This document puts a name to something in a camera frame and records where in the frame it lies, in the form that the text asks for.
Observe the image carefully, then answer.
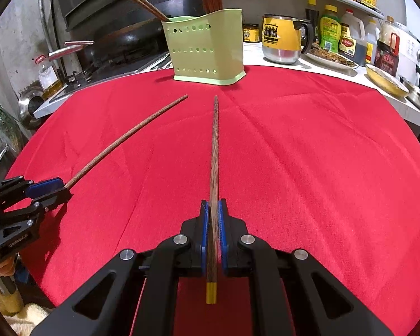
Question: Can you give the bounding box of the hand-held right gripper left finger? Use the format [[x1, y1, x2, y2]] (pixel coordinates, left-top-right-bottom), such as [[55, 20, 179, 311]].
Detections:
[[30, 199, 211, 336]]

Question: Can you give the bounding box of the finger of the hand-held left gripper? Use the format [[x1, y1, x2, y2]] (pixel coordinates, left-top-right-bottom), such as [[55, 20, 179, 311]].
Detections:
[[7, 178, 65, 199], [0, 187, 73, 233]]

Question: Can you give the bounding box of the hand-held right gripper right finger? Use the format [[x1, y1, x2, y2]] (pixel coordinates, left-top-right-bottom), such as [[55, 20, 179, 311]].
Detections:
[[218, 198, 394, 336]]

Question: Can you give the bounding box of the gold-tipped wooden chopstick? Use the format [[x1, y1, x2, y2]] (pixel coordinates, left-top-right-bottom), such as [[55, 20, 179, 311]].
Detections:
[[124, 0, 167, 22], [125, 0, 171, 22], [205, 95, 220, 304], [65, 94, 190, 189]]

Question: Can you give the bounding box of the green plastic utensil holder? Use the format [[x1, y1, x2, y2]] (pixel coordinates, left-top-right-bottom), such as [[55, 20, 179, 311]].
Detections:
[[161, 8, 246, 86]]

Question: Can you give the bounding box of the cream towel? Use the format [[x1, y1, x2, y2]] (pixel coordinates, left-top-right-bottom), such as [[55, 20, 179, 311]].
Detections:
[[0, 280, 55, 336]]

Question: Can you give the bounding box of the green plant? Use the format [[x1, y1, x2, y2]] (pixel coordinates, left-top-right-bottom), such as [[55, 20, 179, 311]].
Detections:
[[0, 93, 23, 155]]

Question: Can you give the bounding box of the red tablecloth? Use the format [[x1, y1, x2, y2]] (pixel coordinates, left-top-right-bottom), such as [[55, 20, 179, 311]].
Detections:
[[2, 64, 420, 336]]

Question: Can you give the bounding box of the oil bottle red cap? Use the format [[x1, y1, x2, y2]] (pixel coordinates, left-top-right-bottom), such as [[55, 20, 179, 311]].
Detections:
[[35, 54, 63, 100]]

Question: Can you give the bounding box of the gas stove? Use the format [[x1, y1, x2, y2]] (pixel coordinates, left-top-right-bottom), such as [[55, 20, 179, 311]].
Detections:
[[58, 51, 172, 86]]

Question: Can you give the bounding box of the black wok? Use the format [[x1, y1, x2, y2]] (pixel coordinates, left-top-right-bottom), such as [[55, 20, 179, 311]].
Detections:
[[79, 14, 172, 64]]

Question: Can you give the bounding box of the small dark lid jar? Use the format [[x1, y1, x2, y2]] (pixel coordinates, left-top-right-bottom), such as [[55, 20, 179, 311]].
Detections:
[[242, 23, 260, 43]]

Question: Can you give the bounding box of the yellow steel mug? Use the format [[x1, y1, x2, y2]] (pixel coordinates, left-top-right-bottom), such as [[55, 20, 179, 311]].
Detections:
[[262, 14, 315, 65]]

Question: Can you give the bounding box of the plate of food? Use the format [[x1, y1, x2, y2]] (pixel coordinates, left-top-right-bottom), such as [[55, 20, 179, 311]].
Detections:
[[306, 44, 358, 69]]

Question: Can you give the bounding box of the yellow bowl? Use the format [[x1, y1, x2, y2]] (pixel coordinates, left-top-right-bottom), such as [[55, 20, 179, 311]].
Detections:
[[365, 64, 410, 99]]

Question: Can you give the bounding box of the green label sauce bottle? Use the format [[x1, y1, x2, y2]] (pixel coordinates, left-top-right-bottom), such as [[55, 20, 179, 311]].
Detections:
[[318, 4, 342, 54]]

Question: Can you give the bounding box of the large dark vinegar jug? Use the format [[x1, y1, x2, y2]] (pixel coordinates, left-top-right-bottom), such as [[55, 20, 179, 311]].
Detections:
[[339, 9, 367, 64]]

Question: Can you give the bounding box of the dark bottle yellow cap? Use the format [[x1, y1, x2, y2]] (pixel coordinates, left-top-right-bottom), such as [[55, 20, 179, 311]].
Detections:
[[305, 0, 321, 44]]

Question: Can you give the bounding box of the steel bowl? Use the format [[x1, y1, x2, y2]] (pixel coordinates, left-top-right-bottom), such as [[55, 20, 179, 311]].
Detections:
[[400, 77, 420, 112]]

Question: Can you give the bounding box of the clear cooking oil jug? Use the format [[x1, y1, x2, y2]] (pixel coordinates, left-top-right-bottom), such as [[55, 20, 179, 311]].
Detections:
[[365, 19, 380, 65]]

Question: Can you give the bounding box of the red label jar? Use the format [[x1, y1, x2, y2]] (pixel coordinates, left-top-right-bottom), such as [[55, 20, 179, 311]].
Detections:
[[374, 16, 401, 78]]

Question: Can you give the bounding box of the white rice cooker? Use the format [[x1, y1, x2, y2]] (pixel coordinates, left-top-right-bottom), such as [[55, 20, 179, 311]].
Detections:
[[394, 21, 420, 88]]

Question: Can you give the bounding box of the silver red wok handle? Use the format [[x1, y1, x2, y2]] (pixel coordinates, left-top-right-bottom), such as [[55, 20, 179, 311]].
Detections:
[[48, 41, 94, 59]]

